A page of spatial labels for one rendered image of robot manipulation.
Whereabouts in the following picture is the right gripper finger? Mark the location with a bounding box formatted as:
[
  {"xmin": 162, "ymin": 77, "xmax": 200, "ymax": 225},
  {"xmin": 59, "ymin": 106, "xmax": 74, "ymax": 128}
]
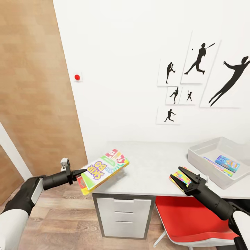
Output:
[
  {"xmin": 178, "ymin": 166, "xmax": 202, "ymax": 192},
  {"xmin": 170, "ymin": 174, "xmax": 187, "ymax": 192}
]

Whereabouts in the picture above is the toy box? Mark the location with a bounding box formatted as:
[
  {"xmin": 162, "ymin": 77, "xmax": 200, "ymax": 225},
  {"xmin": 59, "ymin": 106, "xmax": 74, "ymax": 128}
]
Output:
[{"xmin": 188, "ymin": 136, "xmax": 250, "ymax": 189}]

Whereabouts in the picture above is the jigsaw puzzle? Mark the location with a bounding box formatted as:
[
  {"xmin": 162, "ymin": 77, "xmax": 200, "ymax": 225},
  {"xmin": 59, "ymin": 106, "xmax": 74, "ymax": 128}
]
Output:
[{"xmin": 169, "ymin": 170, "xmax": 192, "ymax": 187}]

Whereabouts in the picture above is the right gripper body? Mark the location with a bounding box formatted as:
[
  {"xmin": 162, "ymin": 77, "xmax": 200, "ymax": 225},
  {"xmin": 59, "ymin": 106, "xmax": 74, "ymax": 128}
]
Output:
[{"xmin": 185, "ymin": 178, "xmax": 220, "ymax": 210}]

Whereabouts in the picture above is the board game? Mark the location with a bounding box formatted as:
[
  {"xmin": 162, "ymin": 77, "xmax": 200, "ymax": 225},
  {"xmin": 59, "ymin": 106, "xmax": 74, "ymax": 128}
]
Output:
[
  {"xmin": 215, "ymin": 155, "xmax": 240, "ymax": 172},
  {"xmin": 203, "ymin": 157, "xmax": 233, "ymax": 177},
  {"xmin": 75, "ymin": 148, "xmax": 129, "ymax": 195}
]

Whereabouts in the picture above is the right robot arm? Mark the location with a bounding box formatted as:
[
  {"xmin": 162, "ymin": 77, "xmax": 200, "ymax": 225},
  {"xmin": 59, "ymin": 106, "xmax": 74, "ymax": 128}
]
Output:
[{"xmin": 170, "ymin": 166, "xmax": 250, "ymax": 250}]

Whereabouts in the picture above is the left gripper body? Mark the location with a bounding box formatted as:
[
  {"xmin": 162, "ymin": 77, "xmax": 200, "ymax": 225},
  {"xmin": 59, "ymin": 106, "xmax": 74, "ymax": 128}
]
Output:
[{"xmin": 53, "ymin": 166, "xmax": 73, "ymax": 187}]

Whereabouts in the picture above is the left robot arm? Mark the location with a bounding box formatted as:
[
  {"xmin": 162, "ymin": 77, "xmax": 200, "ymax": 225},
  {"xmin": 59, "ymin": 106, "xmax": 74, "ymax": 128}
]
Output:
[{"xmin": 0, "ymin": 158, "xmax": 87, "ymax": 250}]

